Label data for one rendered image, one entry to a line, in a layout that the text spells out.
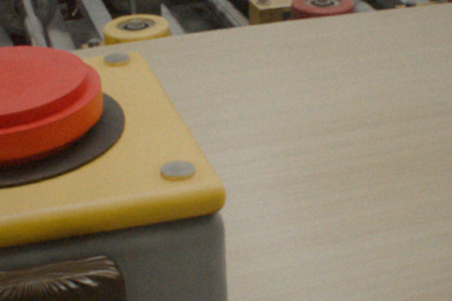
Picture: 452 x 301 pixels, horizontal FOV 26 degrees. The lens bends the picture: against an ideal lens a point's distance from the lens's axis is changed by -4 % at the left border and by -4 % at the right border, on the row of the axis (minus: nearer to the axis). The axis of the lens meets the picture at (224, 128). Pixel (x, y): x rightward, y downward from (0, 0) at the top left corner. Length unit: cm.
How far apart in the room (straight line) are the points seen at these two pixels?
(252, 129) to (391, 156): 14
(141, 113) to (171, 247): 4
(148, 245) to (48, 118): 3
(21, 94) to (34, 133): 1
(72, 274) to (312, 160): 73
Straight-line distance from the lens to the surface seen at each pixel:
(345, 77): 106
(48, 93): 18
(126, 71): 22
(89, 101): 18
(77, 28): 182
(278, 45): 114
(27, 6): 163
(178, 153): 18
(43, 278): 16
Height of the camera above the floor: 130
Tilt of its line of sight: 25 degrees down
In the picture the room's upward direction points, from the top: 2 degrees counter-clockwise
